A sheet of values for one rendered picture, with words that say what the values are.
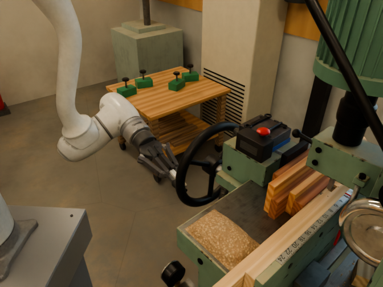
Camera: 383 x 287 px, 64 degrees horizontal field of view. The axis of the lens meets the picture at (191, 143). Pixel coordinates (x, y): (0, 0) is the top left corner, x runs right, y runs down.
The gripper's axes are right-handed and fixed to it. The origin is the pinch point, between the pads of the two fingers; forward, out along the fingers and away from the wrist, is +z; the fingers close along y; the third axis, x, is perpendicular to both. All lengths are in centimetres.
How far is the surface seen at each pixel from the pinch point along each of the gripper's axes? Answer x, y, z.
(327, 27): -65, -6, 18
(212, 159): -10.8, 7.5, 4.3
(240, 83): 44, 113, -56
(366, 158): -46, 5, 33
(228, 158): -22.0, 2.8, 10.7
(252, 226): -25.9, -8.6, 27.3
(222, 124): -21.4, 10.5, 0.8
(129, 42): 68, 90, -156
